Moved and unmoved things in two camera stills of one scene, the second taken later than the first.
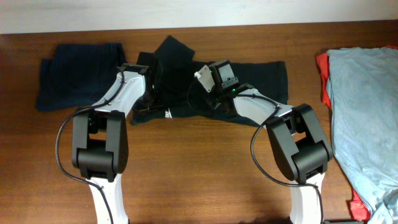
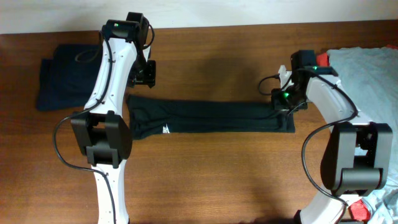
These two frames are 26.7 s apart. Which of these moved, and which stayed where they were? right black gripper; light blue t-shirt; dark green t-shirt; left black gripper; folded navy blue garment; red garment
Moved: right black gripper; dark green t-shirt; left black gripper
Stayed: light blue t-shirt; folded navy blue garment; red garment
